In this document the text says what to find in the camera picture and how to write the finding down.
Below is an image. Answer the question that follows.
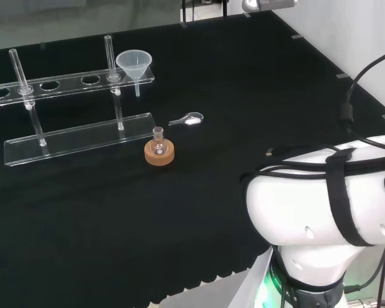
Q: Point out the translucent plastic funnel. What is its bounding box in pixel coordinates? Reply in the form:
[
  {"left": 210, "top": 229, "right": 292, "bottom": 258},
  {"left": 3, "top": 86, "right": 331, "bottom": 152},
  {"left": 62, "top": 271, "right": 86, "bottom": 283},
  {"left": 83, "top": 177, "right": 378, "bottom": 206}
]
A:
[{"left": 115, "top": 49, "right": 153, "bottom": 98}]

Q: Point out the clear funnel stand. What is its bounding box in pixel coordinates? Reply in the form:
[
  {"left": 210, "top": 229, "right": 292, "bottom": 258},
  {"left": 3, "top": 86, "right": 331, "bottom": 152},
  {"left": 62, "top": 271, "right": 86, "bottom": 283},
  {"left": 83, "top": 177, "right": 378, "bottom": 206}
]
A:
[{"left": 0, "top": 34, "right": 157, "bottom": 168}]

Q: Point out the small round-bottom glass flask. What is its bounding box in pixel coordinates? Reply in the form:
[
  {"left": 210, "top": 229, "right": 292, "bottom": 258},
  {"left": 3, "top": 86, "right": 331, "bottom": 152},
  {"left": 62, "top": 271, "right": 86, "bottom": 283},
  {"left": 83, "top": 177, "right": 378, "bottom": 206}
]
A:
[{"left": 149, "top": 126, "right": 167, "bottom": 157}]

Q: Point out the black bench cloth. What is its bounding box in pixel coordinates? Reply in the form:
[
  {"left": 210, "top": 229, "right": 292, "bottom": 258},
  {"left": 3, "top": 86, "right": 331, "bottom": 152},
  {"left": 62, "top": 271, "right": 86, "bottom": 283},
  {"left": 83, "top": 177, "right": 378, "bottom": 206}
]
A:
[{"left": 0, "top": 9, "right": 385, "bottom": 305}]

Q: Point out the pale board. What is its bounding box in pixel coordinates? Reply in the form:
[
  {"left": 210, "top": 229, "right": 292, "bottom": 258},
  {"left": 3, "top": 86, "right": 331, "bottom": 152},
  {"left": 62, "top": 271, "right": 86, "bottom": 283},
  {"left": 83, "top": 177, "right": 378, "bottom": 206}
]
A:
[{"left": 235, "top": 248, "right": 275, "bottom": 308}]

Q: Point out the white grey device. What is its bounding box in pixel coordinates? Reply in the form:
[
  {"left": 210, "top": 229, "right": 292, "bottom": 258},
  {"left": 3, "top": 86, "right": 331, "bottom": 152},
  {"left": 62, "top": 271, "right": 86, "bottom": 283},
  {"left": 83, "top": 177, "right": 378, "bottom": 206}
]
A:
[{"left": 242, "top": 0, "right": 300, "bottom": 12}]

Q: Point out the cork ring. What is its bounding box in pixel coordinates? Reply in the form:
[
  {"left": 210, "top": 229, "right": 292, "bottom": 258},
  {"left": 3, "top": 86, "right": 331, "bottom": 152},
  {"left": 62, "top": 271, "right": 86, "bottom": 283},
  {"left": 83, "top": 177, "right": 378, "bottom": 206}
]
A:
[{"left": 144, "top": 141, "right": 176, "bottom": 167}]

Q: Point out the black cable with ferrite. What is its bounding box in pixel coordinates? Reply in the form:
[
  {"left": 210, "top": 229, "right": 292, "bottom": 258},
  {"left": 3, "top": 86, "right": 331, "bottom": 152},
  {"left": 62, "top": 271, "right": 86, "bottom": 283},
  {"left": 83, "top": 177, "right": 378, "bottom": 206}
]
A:
[{"left": 338, "top": 46, "right": 385, "bottom": 151}]

